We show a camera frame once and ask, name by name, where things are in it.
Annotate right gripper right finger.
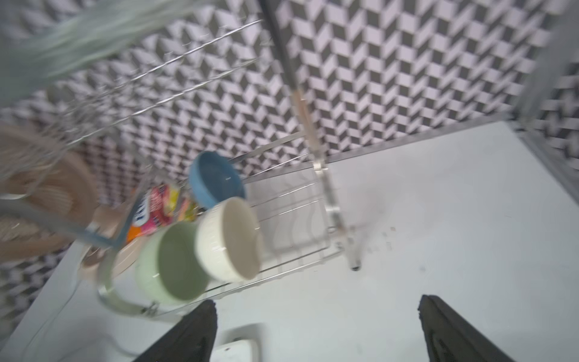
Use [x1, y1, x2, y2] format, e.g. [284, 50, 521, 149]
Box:
[419, 295, 514, 362]

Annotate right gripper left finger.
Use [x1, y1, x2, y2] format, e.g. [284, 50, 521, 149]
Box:
[134, 300, 218, 362]

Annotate white power strip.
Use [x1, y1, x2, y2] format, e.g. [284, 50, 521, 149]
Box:
[210, 339, 260, 362]

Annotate beige bear desk fan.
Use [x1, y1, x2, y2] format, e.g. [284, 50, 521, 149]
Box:
[1, 125, 127, 263]

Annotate green bowl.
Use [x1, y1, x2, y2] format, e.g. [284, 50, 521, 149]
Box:
[135, 221, 210, 306]

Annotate white bowl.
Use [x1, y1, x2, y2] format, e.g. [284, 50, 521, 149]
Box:
[195, 197, 262, 283]

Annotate colourful snack bag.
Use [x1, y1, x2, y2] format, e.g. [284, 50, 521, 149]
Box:
[126, 184, 198, 244]

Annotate blue cup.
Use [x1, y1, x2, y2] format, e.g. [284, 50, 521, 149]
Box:
[188, 151, 246, 210]

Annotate metal dish rack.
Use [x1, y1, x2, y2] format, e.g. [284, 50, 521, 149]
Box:
[1, 1, 361, 322]

